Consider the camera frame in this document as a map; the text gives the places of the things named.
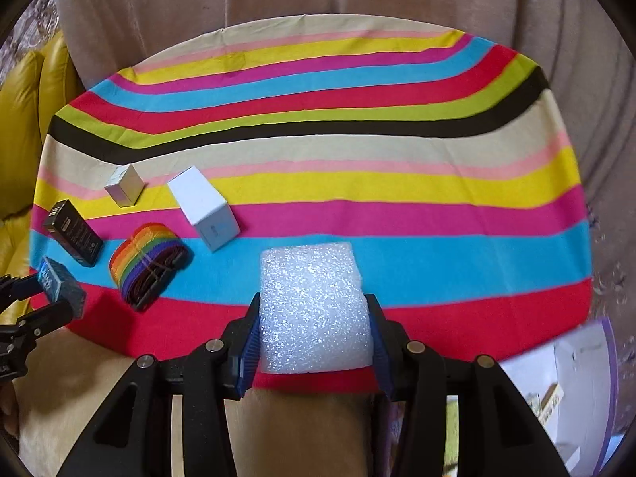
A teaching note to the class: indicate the black product box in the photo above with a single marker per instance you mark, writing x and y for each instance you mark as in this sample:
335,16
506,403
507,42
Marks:
65,225

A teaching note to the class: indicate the white foam block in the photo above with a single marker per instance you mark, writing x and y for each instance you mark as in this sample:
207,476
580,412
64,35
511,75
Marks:
313,314

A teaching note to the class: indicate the striped colourful cloth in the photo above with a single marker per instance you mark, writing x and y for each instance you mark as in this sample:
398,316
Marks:
440,156

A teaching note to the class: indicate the purple white storage box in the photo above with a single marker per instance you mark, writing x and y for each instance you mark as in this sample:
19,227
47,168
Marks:
584,363

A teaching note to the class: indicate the white box blue side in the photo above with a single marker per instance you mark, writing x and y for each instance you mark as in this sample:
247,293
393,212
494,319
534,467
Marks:
206,209

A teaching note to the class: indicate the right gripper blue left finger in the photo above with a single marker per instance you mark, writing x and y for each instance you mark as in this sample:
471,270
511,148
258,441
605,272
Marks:
242,337

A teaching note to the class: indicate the yellow leather sofa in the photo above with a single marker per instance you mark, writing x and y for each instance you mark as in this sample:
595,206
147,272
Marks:
42,83

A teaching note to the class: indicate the blue grey small box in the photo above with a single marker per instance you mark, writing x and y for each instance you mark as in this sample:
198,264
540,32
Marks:
58,284

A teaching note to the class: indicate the orange white carton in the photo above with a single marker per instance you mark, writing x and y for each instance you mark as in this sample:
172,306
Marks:
544,406

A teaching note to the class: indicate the small white cube box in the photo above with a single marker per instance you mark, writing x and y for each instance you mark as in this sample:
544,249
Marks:
125,186

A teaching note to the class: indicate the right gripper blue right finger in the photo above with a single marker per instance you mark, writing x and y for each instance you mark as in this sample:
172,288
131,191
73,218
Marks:
388,351

